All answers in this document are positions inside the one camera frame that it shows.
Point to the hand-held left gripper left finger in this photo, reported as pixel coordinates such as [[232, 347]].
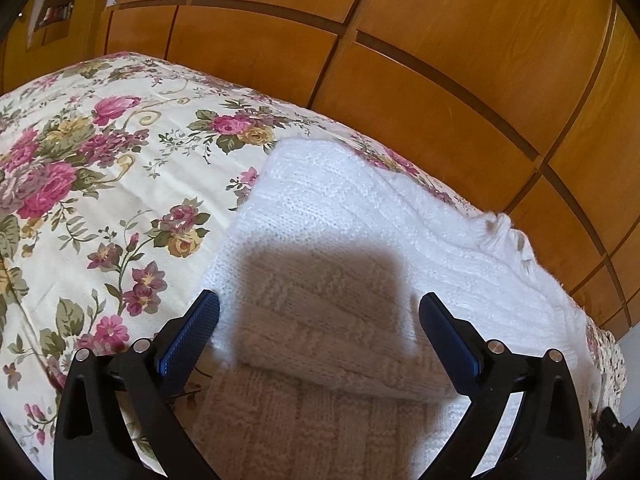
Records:
[[194, 329]]

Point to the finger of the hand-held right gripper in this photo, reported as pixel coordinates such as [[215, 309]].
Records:
[[609, 430]]

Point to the floral bedspread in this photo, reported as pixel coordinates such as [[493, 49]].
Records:
[[115, 195]]

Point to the white knitted sweater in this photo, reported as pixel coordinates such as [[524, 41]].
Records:
[[350, 220]]

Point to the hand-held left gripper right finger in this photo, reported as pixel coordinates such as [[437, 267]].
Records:
[[449, 335]]

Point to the wall shelf niche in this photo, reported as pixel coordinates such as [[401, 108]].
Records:
[[56, 5]]

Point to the wooden wardrobe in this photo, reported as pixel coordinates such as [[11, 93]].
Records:
[[425, 60]]

